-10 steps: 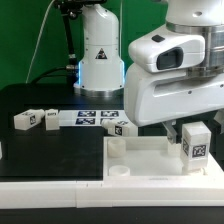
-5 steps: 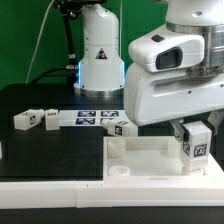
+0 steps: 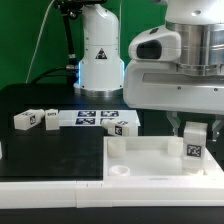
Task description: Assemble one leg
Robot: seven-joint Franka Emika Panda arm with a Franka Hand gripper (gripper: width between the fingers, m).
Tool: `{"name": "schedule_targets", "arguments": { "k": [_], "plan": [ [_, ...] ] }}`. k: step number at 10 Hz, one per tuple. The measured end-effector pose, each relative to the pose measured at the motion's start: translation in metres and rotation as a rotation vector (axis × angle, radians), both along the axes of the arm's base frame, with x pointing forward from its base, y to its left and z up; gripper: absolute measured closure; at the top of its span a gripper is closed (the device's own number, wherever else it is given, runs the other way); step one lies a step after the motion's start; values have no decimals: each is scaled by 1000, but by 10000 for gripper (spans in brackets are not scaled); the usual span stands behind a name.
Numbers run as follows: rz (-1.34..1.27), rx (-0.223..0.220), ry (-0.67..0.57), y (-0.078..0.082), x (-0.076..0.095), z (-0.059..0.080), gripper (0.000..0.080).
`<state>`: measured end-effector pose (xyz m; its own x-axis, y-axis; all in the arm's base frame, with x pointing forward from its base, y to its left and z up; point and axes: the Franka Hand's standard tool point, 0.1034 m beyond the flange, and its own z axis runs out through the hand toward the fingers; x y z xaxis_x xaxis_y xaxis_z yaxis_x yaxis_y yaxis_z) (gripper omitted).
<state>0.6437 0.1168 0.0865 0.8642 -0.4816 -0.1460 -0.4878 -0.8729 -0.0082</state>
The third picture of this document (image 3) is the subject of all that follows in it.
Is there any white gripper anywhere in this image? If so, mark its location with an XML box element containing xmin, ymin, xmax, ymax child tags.
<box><xmin>123</xmin><ymin>60</ymin><xmax>224</xmax><ymax>136</ymax></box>

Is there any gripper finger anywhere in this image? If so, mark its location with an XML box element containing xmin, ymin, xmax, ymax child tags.
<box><xmin>212</xmin><ymin>115</ymin><xmax>224</xmax><ymax>140</ymax></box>

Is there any white square tabletop part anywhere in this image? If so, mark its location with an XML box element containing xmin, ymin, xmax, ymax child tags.
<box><xmin>101</xmin><ymin>135</ymin><xmax>224</xmax><ymax>182</ymax></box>

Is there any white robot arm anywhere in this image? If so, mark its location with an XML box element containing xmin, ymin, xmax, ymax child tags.
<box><xmin>74</xmin><ymin>0</ymin><xmax>224</xmax><ymax>135</ymax></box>

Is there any white tag base sheet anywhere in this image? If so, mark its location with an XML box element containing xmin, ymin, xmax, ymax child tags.
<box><xmin>59</xmin><ymin>110</ymin><xmax>140</xmax><ymax>126</ymax></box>

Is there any white front fence bar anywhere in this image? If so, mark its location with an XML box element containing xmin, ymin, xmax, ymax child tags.
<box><xmin>0</xmin><ymin>178</ymin><xmax>224</xmax><ymax>209</ymax></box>

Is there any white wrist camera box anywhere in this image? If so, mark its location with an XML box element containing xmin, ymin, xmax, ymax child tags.
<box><xmin>128</xmin><ymin>25</ymin><xmax>181</xmax><ymax>64</ymax></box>

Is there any black cable bundle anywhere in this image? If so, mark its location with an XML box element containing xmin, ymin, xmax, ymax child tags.
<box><xmin>30</xmin><ymin>65</ymin><xmax>75</xmax><ymax>84</ymax></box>

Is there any white cable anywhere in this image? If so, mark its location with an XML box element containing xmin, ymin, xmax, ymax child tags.
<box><xmin>25</xmin><ymin>0</ymin><xmax>56</xmax><ymax>84</ymax></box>

